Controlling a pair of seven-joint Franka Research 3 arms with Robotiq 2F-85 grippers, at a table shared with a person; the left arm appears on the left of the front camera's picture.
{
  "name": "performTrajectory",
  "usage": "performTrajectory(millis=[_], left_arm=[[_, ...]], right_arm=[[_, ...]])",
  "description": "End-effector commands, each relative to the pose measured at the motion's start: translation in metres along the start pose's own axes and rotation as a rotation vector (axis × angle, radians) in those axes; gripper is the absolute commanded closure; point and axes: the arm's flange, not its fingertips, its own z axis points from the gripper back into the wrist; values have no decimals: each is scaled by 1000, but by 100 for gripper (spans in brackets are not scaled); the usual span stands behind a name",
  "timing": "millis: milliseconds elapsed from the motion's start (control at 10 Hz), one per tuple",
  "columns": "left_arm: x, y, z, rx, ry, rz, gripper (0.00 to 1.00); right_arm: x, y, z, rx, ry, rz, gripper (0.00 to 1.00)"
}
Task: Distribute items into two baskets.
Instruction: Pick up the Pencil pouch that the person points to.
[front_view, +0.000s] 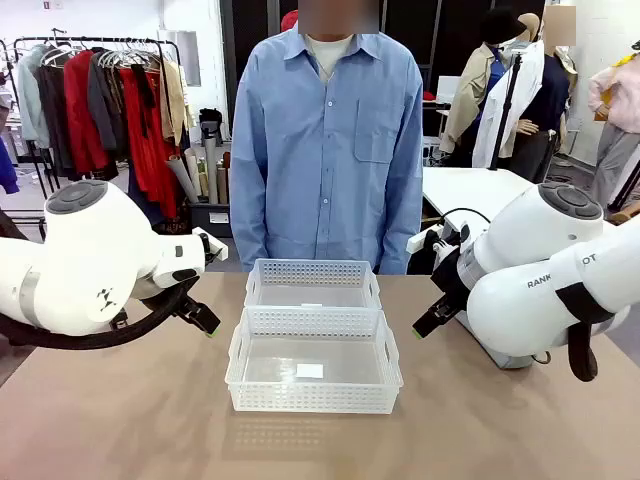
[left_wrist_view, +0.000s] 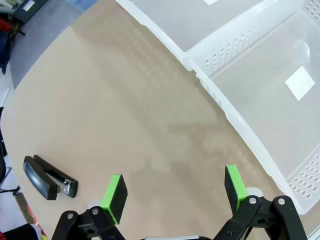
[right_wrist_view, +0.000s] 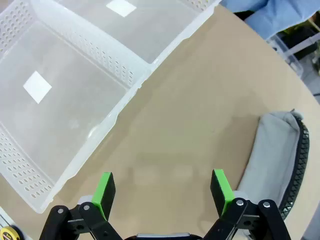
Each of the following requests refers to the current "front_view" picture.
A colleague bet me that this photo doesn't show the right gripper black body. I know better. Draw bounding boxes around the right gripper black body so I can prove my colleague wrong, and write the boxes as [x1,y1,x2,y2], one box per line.
[430,247,474,311]

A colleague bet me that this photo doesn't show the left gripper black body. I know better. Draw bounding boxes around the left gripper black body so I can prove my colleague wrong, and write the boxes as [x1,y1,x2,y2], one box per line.
[174,293,202,321]

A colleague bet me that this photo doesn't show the person's right forearm blue sleeve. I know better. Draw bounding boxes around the person's right forearm blue sleeve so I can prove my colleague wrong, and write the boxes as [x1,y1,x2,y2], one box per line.
[229,159,271,274]

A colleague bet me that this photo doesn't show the person's left forearm blue sleeve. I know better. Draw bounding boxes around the person's left forearm blue sleeve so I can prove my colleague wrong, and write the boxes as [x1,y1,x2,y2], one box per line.
[382,164,425,275]

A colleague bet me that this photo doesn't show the white perforated basket, small label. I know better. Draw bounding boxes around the white perforated basket, small label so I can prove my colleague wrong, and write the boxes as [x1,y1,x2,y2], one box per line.
[244,258,383,312]

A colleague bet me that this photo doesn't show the white work table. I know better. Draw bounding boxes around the white work table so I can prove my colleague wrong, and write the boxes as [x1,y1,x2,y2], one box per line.
[421,165,540,232]

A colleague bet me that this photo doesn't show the grey storage bin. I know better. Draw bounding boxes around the grey storage bin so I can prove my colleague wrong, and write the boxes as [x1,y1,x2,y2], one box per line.
[187,199,234,239]

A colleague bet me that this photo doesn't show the blue denim garment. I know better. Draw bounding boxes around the blue denim garment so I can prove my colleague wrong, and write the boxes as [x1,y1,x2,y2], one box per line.
[125,162,166,229]

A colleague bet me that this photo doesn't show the grey computer tower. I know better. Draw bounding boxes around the grey computer tower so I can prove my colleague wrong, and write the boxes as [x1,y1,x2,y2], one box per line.
[422,134,442,167]

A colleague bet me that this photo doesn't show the white paper roll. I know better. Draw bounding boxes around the white paper roll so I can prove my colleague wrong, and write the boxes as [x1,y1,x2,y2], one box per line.
[166,153,201,204]

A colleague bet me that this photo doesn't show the white perforated basket, square label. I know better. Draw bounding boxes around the white perforated basket, square label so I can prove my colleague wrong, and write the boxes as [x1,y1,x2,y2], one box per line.
[224,305,405,416]

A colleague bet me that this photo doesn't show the beige paper roll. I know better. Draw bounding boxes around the beige paper roll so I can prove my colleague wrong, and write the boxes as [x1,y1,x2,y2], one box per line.
[183,146,205,200]

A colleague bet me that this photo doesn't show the grey cardboard tube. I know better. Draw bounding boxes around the grey cardboard tube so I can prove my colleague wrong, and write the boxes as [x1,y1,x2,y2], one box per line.
[202,135,221,205]

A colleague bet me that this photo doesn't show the red hanging dress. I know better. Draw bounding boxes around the red hanging dress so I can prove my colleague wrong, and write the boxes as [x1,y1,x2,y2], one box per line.
[118,67,180,220]

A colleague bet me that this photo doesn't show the person in blue shirt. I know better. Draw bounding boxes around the person in blue shirt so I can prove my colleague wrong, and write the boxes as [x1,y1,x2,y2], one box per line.
[228,0,425,276]

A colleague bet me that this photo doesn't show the white lab coat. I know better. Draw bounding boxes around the white lab coat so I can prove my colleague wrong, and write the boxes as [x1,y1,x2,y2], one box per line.
[471,38,547,170]

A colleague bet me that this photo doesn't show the white box monitor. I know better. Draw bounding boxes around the white box monitor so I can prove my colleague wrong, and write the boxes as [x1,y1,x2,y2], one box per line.
[437,74,469,105]

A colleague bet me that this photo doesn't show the black draped garment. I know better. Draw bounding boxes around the black draped garment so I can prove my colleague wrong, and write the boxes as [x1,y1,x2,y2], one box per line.
[0,207,31,242]

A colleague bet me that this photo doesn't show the grey trousers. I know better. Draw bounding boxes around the grey trousers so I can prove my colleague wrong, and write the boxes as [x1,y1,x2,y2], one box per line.
[593,122,640,207]

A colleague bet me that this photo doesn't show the beige hanging garment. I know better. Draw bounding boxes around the beige hanging garment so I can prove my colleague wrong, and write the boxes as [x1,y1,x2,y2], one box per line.
[158,59,194,147]

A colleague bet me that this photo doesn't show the black hanging scarf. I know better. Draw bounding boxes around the black hanging scarf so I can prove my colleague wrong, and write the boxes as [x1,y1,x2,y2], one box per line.
[130,63,158,140]

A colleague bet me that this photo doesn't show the dark grey hanging coat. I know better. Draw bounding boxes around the dark grey hanging coat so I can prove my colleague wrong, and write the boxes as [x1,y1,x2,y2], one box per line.
[87,49,130,164]

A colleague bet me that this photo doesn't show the red hanging jacket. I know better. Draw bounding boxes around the red hanging jacket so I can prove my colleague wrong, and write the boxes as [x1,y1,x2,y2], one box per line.
[62,49,112,175]

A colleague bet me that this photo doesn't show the dark brown hanging garment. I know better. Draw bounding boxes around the dark brown hanging garment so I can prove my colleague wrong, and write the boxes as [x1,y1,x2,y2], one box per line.
[35,62,77,179]

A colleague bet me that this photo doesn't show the royal blue garment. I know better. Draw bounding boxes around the royal blue garment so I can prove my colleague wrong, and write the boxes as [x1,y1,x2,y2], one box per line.
[0,135,21,196]

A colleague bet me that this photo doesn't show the pink sweater mannequin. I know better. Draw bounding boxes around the pink sweater mannequin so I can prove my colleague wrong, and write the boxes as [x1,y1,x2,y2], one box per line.
[586,53,640,135]

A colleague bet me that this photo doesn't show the black bucket hat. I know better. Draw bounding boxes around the black bucket hat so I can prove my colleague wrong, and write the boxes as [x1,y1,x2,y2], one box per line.
[478,5,524,50]

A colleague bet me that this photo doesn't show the pale grey-blue jacket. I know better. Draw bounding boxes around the pale grey-blue jacket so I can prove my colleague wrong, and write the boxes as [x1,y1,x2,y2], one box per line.
[16,43,52,150]

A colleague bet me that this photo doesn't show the beige mannequin head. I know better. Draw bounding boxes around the beige mannequin head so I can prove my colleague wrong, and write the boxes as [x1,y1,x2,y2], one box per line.
[517,12,545,45]

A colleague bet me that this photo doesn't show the black metal clothes rack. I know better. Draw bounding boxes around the black metal clothes rack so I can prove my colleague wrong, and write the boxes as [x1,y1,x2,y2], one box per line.
[0,33,182,201]

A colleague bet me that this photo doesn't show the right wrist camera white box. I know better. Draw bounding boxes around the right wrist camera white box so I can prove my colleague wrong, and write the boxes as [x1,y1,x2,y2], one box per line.
[407,224,447,253]

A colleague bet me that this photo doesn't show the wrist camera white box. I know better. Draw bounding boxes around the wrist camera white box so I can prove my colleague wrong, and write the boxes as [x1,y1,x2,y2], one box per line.
[407,224,447,253]
[191,227,229,262]

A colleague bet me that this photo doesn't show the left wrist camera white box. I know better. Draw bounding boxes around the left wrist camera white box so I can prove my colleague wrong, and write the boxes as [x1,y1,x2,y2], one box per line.
[191,227,229,262]

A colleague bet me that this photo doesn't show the left arm black cable sleeve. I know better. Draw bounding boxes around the left arm black cable sleeve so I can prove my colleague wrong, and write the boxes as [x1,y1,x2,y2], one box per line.
[0,275,202,351]

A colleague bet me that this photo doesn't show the arm black cable sleeve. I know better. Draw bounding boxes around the arm black cable sleeve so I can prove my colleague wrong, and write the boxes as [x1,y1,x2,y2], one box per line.
[554,282,617,383]
[0,275,202,351]

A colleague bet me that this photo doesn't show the right arm black cable sleeve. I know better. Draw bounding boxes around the right arm black cable sleeve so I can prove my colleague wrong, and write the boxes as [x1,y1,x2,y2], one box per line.
[554,282,617,383]

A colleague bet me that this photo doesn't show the black camera tripod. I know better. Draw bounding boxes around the black camera tripod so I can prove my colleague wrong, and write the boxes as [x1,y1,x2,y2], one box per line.
[488,48,525,172]

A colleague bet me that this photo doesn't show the white wall cabinet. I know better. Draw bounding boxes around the white wall cabinet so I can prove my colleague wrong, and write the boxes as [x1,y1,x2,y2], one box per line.
[168,28,202,87]

